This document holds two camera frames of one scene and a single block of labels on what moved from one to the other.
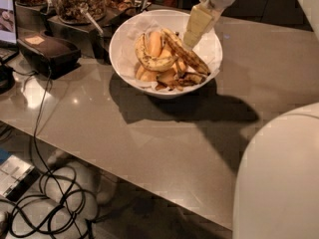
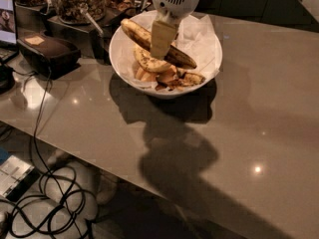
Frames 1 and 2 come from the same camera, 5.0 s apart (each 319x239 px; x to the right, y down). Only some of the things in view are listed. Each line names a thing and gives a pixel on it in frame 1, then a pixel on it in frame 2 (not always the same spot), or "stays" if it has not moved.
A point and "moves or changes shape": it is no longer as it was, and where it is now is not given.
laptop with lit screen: [9, 49] stays
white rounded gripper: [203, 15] to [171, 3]
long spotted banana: [175, 44] moves or changes shape
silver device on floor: [17, 177] stays
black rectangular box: [50, 56] stays
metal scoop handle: [93, 22] stays
